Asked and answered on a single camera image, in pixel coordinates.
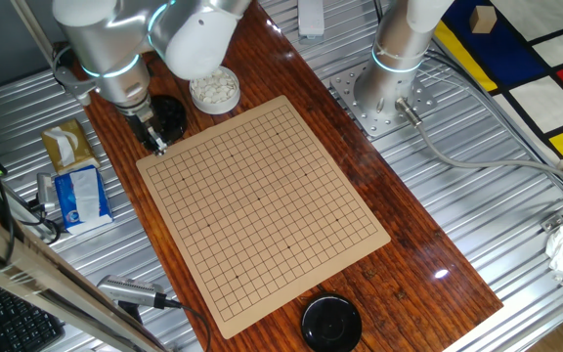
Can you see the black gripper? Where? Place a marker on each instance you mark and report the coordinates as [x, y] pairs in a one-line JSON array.
[[142, 122]]

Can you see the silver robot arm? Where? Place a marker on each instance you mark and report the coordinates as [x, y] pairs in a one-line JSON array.
[[115, 44]]

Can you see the beige go board mat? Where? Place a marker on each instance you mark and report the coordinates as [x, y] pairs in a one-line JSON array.
[[262, 215]]

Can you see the black bowl of black stones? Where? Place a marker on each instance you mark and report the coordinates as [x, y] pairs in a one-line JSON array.
[[171, 117]]

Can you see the gold tissue pack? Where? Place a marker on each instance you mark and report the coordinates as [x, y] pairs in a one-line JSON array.
[[78, 142]]

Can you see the white bowl of white stones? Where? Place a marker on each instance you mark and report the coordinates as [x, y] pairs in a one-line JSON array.
[[214, 93]]

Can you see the blue tissue pack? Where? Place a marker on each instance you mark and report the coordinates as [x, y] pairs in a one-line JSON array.
[[83, 205]]

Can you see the white gray adapter box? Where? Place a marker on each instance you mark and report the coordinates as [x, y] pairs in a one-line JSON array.
[[46, 188]]

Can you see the gray stand pole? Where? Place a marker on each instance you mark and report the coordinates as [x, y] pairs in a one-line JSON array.
[[37, 34]]

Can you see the white power strip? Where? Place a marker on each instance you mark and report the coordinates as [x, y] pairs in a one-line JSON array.
[[311, 19]]

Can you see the black keyboard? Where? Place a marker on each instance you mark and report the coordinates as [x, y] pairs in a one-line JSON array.
[[12, 322]]

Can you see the black bowl lid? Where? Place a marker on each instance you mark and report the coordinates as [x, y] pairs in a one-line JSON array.
[[331, 325]]

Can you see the wooden cube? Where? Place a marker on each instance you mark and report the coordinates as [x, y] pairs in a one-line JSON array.
[[483, 19]]

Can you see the colourful block pattern mat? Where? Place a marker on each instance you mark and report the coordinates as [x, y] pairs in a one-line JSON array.
[[545, 98]]

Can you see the silver camera on stand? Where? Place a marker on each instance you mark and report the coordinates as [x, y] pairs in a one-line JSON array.
[[130, 291]]

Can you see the aluminium frame bar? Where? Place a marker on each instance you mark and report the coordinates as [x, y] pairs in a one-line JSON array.
[[42, 283]]

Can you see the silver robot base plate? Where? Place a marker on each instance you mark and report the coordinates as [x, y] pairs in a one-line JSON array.
[[359, 112]]

